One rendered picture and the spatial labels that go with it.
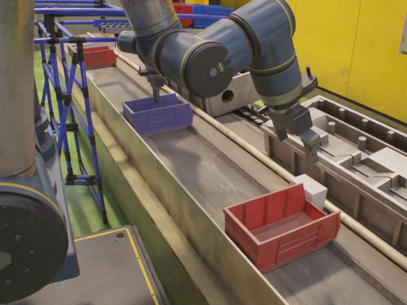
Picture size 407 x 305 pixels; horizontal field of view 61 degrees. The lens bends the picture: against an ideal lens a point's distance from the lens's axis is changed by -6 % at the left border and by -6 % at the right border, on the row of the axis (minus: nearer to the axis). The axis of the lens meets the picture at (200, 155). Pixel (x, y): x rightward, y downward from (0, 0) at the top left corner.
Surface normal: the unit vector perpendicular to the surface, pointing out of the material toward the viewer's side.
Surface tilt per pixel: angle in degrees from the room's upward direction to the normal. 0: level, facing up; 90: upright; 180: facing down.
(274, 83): 106
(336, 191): 100
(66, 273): 90
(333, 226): 92
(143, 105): 88
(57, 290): 0
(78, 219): 0
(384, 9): 90
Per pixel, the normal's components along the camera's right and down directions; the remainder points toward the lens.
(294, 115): -0.37, -0.70
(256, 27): 0.22, -0.01
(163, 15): 0.61, 0.33
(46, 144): 0.39, -0.81
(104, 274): 0.00, -0.88
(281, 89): 0.00, 0.65
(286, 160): -0.88, 0.36
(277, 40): 0.34, 0.51
